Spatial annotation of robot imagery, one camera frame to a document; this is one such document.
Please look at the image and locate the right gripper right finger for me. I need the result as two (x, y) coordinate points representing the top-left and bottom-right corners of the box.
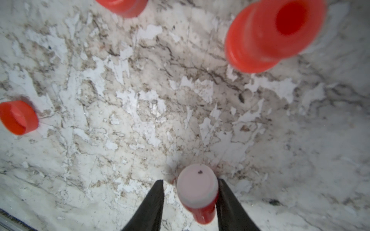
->
(216, 179), (260, 231)

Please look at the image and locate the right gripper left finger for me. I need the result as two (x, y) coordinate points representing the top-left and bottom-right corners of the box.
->
(122, 180), (164, 231)

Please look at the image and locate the red stamp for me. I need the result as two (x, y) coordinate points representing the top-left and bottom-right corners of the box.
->
(225, 0), (327, 73)
(176, 164), (219, 225)

